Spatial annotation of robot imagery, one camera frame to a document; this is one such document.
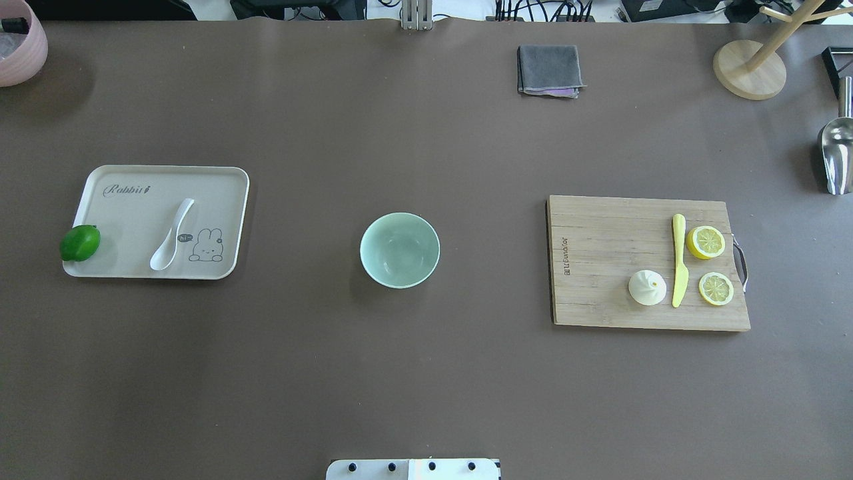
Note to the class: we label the white ceramic spoon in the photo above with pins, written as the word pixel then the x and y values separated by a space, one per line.
pixel 164 256

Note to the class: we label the pale green bowl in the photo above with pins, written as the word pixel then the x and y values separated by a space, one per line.
pixel 400 250

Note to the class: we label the pink bowl with ice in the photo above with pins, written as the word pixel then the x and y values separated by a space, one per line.
pixel 27 59

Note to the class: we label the bamboo cutting board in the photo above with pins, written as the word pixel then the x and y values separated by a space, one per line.
pixel 596 245

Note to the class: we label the grey folded cloth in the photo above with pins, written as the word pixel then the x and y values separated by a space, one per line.
pixel 552 70

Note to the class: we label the yellow plastic knife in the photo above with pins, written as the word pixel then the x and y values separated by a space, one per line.
pixel 681 272

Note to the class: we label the upper lemon half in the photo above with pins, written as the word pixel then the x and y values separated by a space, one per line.
pixel 705 242

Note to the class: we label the lower lemon slice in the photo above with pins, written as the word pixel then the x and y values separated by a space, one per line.
pixel 716 288

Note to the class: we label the beige rabbit print tray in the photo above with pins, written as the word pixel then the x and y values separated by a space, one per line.
pixel 133 207

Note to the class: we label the green lime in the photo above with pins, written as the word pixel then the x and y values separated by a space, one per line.
pixel 80 243

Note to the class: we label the wooden mug tree stand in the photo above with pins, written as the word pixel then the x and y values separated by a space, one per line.
pixel 753 70

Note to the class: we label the metal scoop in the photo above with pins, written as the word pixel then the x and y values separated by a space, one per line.
pixel 836 144

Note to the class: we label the black wine glass rack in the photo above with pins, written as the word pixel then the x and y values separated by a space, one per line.
pixel 838 61

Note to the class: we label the aluminium frame post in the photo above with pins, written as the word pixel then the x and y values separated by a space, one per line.
pixel 416 15

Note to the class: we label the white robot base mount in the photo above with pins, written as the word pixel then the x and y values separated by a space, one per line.
pixel 429 468

